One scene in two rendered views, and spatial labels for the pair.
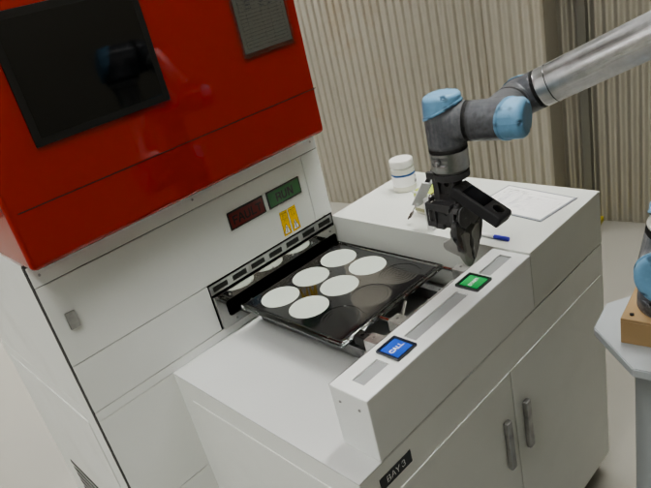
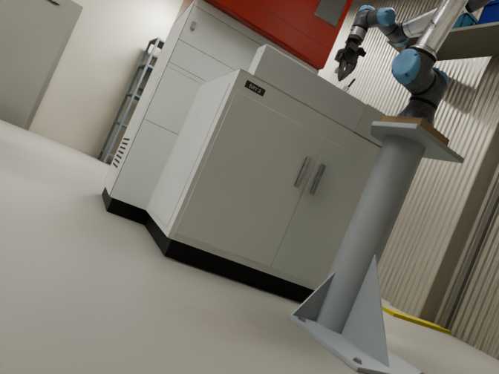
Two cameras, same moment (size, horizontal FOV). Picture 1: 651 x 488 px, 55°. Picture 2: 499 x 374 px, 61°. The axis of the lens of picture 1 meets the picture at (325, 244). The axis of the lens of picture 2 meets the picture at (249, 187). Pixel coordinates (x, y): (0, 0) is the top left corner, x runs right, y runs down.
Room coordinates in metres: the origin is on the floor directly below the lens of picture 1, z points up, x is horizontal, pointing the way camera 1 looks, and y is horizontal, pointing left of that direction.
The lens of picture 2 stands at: (-0.76, -0.66, 0.34)
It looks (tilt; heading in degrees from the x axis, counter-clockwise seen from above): 2 degrees up; 17
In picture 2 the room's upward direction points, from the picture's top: 23 degrees clockwise
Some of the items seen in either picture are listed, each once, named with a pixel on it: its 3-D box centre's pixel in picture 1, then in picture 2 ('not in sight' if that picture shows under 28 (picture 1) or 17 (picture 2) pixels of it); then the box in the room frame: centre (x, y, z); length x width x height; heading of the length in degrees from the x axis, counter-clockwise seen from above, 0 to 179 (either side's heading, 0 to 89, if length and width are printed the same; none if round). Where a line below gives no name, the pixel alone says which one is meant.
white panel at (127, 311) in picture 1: (214, 261); (247, 68); (1.43, 0.28, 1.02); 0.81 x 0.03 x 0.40; 129
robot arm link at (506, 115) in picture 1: (499, 116); (382, 19); (1.10, -0.36, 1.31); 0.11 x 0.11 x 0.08; 52
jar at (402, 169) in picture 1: (403, 173); not in sight; (1.74, -0.27, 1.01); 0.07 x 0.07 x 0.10
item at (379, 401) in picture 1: (443, 342); (307, 90); (1.05, -0.19, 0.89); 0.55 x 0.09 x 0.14; 129
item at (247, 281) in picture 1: (281, 273); not in sight; (1.53, 0.13, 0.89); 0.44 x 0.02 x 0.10; 129
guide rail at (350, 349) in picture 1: (328, 337); not in sight; (1.25, 0.05, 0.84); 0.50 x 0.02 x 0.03; 39
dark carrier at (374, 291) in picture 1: (339, 286); not in sight; (1.38, -0.01, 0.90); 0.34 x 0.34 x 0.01; 39
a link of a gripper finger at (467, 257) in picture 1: (455, 248); (338, 70); (1.14, -0.26, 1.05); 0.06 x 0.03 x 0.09; 39
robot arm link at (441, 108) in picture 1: (446, 121); (364, 19); (1.14, -0.28, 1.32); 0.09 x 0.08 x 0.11; 52
